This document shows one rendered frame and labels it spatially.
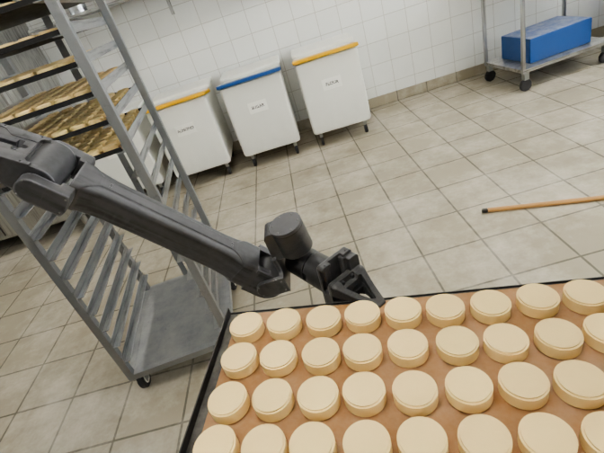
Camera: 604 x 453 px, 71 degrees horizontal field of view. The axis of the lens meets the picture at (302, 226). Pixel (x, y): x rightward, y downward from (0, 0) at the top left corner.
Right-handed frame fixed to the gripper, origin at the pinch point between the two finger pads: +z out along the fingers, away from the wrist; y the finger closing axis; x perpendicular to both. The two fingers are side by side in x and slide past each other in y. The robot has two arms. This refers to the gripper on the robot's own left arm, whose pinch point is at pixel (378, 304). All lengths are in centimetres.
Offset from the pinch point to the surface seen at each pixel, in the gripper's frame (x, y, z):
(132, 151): -1, -5, -105
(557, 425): 3.7, -2.3, 26.3
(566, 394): -0.4, -1.8, 25.4
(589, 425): 1.9, -2.3, 28.3
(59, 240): 30, 23, -136
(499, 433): 8.0, -2.4, 22.8
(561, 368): -2.9, -2.2, 23.8
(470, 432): 9.7, -2.4, 20.8
